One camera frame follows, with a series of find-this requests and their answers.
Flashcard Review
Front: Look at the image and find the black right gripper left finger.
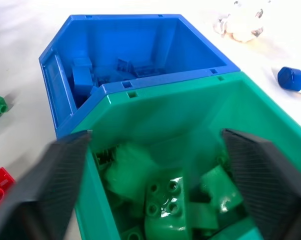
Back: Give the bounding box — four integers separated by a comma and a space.
0, 129, 93, 240

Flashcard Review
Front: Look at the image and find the blue toy block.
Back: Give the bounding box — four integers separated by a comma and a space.
70, 57, 94, 97
115, 58, 166, 81

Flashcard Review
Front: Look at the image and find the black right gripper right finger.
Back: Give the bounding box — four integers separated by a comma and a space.
220, 128, 301, 240

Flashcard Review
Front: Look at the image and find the blue plastic bin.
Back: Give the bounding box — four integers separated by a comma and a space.
38, 14, 241, 139

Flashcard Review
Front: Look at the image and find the green plastic bin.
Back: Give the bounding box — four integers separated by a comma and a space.
70, 71, 301, 240

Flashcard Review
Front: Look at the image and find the crumpled clear plastic wrap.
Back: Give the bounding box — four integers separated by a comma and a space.
212, 0, 273, 44

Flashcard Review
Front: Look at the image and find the green studded toy block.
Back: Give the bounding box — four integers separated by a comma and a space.
143, 168, 194, 240

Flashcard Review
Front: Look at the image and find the blue bottle cap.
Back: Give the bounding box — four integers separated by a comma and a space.
277, 66, 301, 92

